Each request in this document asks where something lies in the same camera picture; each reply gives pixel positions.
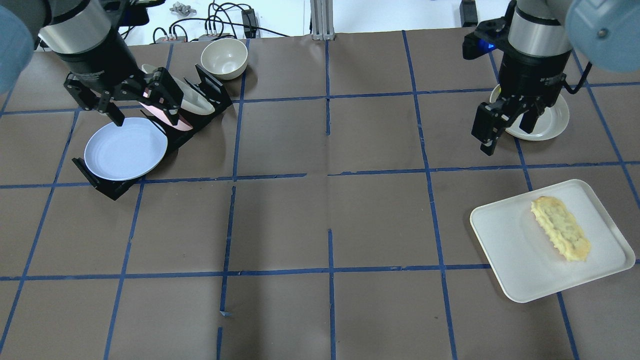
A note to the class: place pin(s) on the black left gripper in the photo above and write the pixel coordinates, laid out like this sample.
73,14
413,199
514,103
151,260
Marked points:
100,60

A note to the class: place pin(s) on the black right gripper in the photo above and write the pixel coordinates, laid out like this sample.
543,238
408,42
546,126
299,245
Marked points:
530,72

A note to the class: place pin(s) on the light blue round plate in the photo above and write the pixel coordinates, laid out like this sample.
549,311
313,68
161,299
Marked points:
121,153

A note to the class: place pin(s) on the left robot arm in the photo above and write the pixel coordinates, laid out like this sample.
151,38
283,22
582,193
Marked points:
102,68

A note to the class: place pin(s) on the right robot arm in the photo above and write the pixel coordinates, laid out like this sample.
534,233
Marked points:
549,45

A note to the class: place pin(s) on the cream round plate in rack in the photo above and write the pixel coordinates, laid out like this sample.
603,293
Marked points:
192,101

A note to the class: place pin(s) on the cream plate with lemon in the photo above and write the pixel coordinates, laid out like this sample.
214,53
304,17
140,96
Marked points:
549,125

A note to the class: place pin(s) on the black dish rack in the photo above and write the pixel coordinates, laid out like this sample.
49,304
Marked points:
209,87

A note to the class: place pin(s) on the cream bowl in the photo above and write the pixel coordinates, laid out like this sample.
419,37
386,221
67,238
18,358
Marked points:
225,58

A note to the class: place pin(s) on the white rectangular tray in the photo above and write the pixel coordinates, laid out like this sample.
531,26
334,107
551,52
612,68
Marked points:
525,262

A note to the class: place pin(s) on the black power adapter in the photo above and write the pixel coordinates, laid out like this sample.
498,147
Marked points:
250,23

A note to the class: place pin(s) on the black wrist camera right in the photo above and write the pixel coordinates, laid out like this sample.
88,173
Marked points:
489,35

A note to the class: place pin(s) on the aluminium frame post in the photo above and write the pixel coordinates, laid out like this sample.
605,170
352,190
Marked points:
322,20

